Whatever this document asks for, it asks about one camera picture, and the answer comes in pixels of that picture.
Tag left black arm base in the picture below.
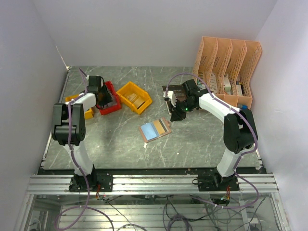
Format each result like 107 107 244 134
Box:
68 168 114 192

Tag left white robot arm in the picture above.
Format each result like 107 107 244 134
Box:
51 76 113 191

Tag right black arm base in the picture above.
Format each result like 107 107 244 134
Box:
192 174 240 192

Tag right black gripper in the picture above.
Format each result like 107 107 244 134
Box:
169 98 196 122

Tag yellow bin left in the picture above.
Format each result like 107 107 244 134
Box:
65 95 94 120

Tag red bin with cards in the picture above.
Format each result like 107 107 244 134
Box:
99 81 122 115

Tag peach file organizer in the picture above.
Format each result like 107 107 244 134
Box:
192 36 262 109

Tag yellow bin with cards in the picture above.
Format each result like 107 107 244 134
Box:
116 81 153 115

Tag aluminium frame rail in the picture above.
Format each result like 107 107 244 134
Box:
26 174 279 195

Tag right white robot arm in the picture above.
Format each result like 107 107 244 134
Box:
164 79 258 192

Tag black book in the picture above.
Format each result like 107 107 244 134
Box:
165 84 187 115

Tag pink leather card holder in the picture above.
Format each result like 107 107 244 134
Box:
139 117 172 143

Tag tangled floor cables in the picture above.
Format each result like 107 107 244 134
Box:
96 192 265 231

